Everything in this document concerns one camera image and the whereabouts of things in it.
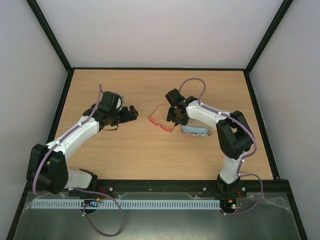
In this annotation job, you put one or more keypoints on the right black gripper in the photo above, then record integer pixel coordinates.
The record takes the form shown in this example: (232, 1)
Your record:
(172, 114)

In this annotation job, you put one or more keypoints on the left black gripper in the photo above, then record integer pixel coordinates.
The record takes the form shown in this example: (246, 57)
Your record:
(126, 117)

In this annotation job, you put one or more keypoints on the pink translucent sunglasses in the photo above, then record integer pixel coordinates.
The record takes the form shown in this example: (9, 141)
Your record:
(158, 118)

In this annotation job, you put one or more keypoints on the flag pattern glasses case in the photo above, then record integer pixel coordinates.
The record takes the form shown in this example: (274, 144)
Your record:
(197, 135)

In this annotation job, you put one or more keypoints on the light blue cleaning cloth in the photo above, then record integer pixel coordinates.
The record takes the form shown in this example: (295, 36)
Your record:
(194, 130)

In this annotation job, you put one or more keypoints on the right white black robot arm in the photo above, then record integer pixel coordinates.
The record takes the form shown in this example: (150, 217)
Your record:
(234, 134)

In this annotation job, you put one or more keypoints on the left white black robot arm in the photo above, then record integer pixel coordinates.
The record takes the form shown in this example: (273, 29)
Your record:
(47, 168)

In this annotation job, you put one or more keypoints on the left black circuit board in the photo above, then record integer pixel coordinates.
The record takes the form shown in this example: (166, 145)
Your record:
(92, 203)

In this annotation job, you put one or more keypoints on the right green circuit board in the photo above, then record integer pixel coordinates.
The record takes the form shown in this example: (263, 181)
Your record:
(231, 204)

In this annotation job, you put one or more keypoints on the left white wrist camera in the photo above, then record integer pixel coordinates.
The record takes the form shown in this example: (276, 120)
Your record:
(120, 101)

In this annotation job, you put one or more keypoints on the light blue slotted cable duct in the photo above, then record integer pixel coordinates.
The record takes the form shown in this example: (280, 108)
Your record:
(127, 204)

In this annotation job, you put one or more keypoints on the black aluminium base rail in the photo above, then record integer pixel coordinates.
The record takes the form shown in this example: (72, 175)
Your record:
(201, 188)

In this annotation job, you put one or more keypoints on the black frame post left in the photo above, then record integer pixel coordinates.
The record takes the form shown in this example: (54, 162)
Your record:
(39, 15)

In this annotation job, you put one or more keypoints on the black frame post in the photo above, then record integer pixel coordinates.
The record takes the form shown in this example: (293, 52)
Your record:
(39, 15)
(277, 19)

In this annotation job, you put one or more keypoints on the black frame post right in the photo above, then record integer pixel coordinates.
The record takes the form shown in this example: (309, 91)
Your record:
(277, 19)

